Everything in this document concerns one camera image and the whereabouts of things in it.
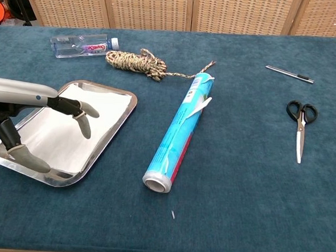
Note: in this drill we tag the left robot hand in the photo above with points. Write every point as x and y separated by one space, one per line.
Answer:
16 94

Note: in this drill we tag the white paper sheet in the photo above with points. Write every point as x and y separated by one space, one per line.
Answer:
61 142

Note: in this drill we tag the silver metal tray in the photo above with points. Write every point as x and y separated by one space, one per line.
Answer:
62 182

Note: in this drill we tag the black tripod stand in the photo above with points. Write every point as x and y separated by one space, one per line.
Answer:
27 23

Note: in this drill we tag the clear plastic water bottle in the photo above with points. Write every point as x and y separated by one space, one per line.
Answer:
73 46

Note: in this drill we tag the wicker folding screen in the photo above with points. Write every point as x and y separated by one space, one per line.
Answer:
149 7

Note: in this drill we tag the blue cling film roll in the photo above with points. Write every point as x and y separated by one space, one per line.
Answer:
179 132

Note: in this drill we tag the tiny white paper scrap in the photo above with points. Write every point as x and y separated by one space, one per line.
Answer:
173 215

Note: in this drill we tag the teal carpet table cover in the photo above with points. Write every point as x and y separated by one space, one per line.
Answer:
238 193

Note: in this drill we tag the silver and black pen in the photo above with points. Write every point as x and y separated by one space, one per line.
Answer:
288 74

